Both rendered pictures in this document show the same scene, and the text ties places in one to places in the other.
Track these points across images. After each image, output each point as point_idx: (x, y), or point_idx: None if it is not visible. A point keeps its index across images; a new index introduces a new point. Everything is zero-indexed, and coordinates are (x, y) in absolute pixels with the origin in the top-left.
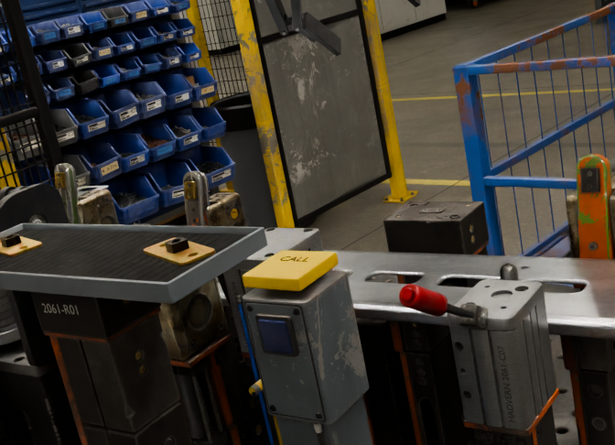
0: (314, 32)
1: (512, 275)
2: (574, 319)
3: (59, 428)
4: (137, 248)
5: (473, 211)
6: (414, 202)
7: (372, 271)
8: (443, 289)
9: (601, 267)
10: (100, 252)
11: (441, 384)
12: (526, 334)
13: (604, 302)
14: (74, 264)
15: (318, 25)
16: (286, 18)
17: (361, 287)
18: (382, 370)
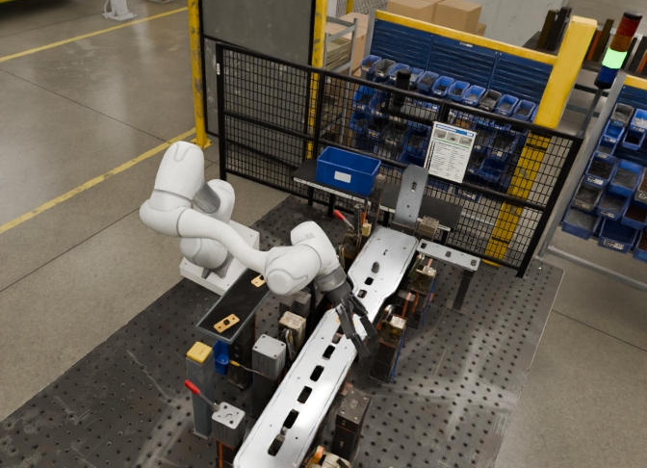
0: (361, 323)
1: (280, 430)
2: (243, 447)
3: None
4: (237, 312)
5: (349, 420)
6: (368, 397)
7: (313, 387)
8: (286, 410)
9: (286, 463)
10: (240, 303)
11: (283, 425)
12: (219, 427)
13: (254, 458)
14: (233, 299)
15: (367, 322)
16: (363, 309)
17: (297, 384)
18: None
